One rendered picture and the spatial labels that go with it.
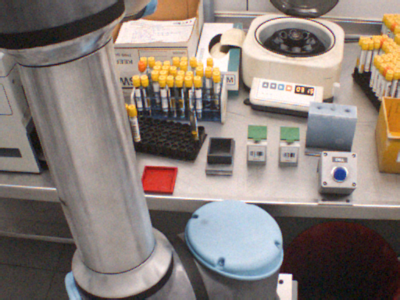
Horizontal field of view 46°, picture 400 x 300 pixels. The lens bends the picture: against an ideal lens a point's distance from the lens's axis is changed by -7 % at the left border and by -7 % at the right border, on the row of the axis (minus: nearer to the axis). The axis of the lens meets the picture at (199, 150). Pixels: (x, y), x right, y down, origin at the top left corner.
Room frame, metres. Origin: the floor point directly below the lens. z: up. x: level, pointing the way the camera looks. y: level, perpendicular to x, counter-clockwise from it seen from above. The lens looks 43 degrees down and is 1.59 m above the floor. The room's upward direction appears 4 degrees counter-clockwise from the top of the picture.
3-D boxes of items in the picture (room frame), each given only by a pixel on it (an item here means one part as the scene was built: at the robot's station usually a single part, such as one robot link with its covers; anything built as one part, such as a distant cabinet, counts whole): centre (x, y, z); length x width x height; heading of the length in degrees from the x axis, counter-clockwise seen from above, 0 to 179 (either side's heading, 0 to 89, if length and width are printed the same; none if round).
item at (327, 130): (0.77, -0.28, 0.92); 0.10 x 0.07 x 0.10; 75
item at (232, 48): (1.09, -0.08, 0.92); 0.24 x 0.12 x 0.10; 170
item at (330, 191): (0.66, -0.26, 0.92); 0.13 x 0.07 x 0.08; 170
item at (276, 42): (1.04, -0.25, 0.97); 0.15 x 0.15 x 0.07
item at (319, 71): (1.02, -0.24, 0.94); 0.30 x 0.24 x 0.12; 161
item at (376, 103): (0.95, -0.46, 0.89); 0.17 x 0.09 x 0.02; 7
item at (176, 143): (0.82, 0.08, 0.93); 0.17 x 0.09 x 0.11; 69
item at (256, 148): (0.75, -0.12, 0.91); 0.05 x 0.04 x 0.07; 170
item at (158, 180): (0.70, 0.09, 0.88); 0.07 x 0.07 x 0.01; 80
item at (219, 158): (0.75, -0.04, 0.89); 0.09 x 0.05 x 0.04; 171
